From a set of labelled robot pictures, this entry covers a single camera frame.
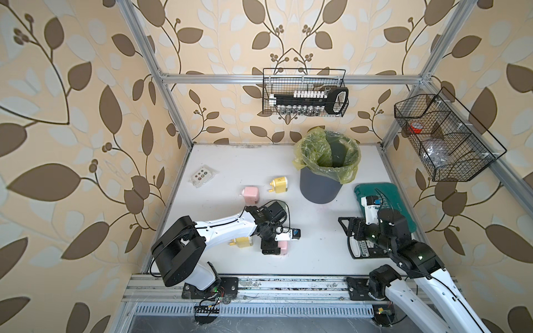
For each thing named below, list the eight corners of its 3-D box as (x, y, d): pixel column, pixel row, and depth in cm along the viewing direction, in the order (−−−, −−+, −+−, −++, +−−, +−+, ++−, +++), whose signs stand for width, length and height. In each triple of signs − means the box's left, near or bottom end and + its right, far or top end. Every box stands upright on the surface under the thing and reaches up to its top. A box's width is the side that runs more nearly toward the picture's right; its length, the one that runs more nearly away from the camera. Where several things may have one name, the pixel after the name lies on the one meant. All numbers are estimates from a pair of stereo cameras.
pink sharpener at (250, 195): (241, 205, 98) (239, 198, 93) (242, 193, 102) (240, 186, 97) (258, 204, 98) (257, 198, 93) (258, 193, 102) (258, 186, 97)
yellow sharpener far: (268, 193, 102) (268, 185, 96) (268, 184, 105) (268, 176, 99) (287, 193, 102) (287, 185, 96) (286, 184, 105) (287, 176, 99)
